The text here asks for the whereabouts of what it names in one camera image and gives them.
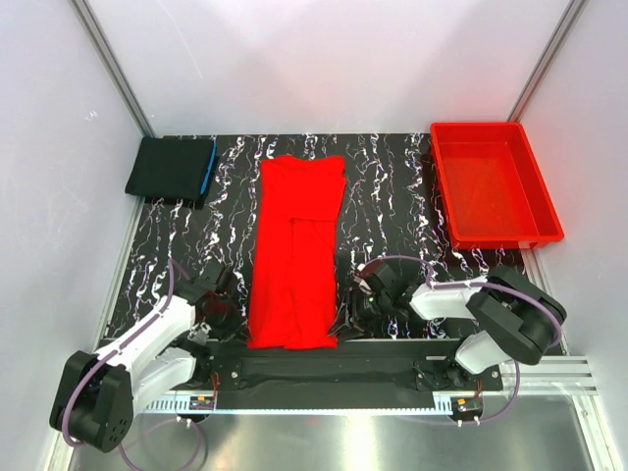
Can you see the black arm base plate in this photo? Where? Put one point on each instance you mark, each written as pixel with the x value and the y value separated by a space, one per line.
pixel 361 394

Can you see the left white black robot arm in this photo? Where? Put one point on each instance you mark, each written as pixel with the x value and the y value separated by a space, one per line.
pixel 132 358

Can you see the left small electronics board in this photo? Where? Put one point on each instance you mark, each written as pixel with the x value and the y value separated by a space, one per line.
pixel 202 402

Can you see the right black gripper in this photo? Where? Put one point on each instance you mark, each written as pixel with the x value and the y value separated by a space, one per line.
pixel 354 316

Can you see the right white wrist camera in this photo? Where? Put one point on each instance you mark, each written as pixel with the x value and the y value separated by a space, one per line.
pixel 362 284

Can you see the aluminium table edge rail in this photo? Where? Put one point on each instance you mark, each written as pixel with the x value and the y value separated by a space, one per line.
pixel 246 371

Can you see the red plastic bin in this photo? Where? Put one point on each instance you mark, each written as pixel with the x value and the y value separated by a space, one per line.
pixel 493 191

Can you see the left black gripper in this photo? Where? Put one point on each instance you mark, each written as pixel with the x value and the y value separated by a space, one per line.
pixel 236 324

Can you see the right aluminium frame post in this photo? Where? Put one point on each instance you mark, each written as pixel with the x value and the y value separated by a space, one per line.
pixel 557 39

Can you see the folded black t shirt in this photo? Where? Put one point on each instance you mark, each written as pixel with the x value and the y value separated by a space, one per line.
pixel 171 168

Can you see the aluminium frame post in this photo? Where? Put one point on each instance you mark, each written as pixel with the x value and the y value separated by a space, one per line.
pixel 106 53
pixel 557 39

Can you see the small electronics board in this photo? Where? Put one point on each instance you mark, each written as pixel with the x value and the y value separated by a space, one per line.
pixel 202 402
pixel 468 404

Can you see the red t shirt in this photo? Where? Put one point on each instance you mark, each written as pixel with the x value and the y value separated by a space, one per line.
pixel 294 287

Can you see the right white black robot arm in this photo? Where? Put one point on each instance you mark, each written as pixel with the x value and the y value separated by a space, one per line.
pixel 517 320

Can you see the left aluminium frame post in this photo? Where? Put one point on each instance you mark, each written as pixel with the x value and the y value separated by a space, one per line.
pixel 106 53

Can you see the right small electronics board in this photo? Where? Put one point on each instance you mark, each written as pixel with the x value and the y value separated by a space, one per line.
pixel 468 404

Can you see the white slotted cable duct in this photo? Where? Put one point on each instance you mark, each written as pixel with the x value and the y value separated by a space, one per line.
pixel 427 405

